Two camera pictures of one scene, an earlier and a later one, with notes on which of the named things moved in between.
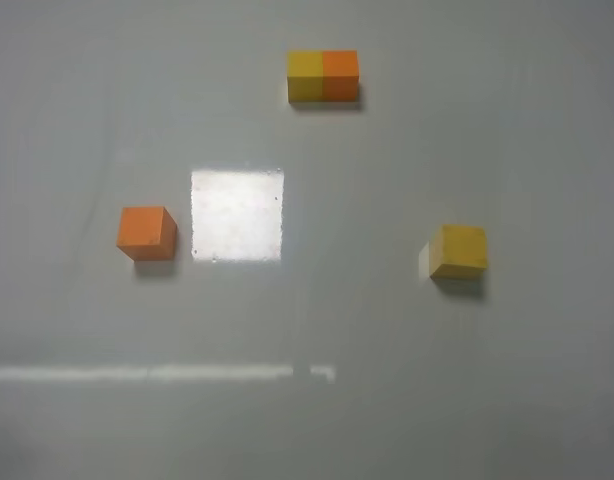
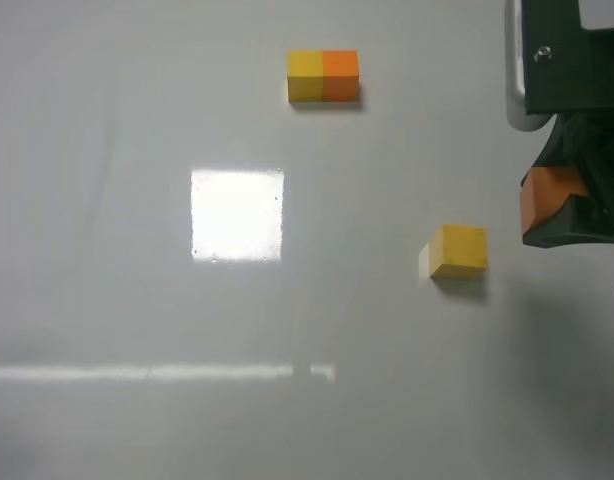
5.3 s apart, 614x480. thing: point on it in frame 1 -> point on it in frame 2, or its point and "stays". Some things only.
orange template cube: [340, 75] stays
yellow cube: [459, 252] stays
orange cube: [147, 233] -> [544, 192]
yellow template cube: [304, 76] stays
